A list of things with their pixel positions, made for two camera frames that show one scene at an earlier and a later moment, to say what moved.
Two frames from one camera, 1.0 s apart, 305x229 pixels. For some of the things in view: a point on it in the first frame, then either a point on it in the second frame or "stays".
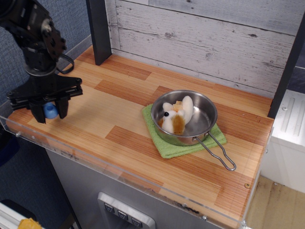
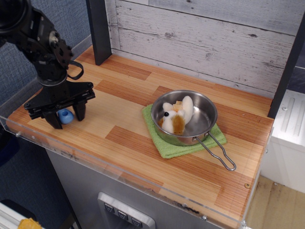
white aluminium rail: [289, 122] stays
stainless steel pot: [181, 117] stays
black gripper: [43, 87] -> [51, 97]
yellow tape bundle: [29, 223] stays
